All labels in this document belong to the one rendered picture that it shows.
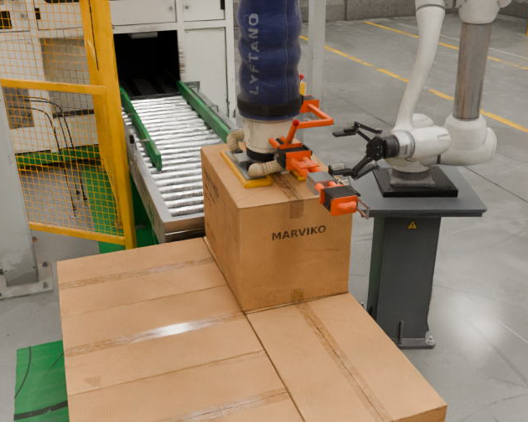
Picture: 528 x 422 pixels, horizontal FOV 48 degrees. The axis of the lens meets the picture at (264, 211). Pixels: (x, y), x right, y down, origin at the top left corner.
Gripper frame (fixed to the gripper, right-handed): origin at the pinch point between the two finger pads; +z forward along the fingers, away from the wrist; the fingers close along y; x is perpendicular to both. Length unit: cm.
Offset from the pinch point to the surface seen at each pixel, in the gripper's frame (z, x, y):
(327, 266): 3.4, -3.8, 40.2
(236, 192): 32.0, 7.9, 12.6
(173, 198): 40, 101, 54
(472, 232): -145, 106, 108
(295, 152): 15.1, -1.8, -2.9
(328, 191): 16.6, -31.6, -2.4
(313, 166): 12.8, -11.0, -1.5
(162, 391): 67, -33, 53
